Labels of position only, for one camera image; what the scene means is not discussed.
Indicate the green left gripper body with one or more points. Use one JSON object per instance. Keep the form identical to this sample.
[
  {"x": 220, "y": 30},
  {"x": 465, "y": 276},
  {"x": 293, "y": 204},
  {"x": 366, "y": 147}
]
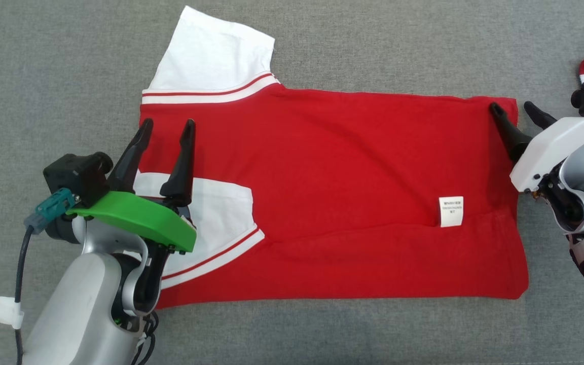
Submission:
[{"x": 145, "y": 220}]

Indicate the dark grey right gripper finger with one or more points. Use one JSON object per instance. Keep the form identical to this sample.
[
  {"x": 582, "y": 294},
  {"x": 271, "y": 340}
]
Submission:
[
  {"x": 510, "y": 134},
  {"x": 540, "y": 116}
]

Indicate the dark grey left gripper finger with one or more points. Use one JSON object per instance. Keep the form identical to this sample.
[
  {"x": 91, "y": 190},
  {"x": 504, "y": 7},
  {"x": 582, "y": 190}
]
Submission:
[
  {"x": 130, "y": 162},
  {"x": 183, "y": 172}
]

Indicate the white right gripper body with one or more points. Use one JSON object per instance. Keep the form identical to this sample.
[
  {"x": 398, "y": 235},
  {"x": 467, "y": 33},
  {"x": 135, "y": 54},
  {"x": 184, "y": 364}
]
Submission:
[{"x": 555, "y": 147}]

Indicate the red shirt with white sleeves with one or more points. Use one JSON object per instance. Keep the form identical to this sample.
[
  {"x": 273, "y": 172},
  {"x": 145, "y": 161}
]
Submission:
[{"x": 348, "y": 177}]

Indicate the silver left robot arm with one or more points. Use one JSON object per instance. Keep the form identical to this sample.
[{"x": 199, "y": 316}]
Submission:
[{"x": 74, "y": 304}]

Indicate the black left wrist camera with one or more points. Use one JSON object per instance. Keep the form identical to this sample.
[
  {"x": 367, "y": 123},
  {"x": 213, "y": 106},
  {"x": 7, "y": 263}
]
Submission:
[{"x": 76, "y": 175}]

